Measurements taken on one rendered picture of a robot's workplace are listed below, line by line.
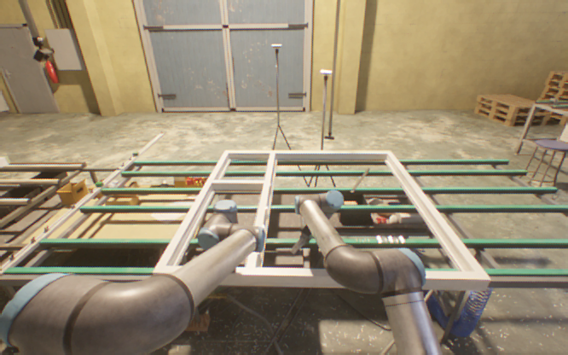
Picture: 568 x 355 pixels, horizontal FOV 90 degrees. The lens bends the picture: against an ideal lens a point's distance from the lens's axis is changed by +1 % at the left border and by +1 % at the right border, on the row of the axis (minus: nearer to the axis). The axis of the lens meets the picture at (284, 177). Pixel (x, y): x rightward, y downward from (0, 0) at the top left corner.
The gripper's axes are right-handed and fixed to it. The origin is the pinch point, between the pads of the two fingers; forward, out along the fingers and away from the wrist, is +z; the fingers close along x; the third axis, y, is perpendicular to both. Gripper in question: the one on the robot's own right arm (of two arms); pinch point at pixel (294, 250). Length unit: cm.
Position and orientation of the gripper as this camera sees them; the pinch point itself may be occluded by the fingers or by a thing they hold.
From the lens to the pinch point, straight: 144.8
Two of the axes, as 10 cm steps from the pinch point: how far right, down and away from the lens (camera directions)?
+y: -7.8, -5.4, 3.2
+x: -0.3, -4.7, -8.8
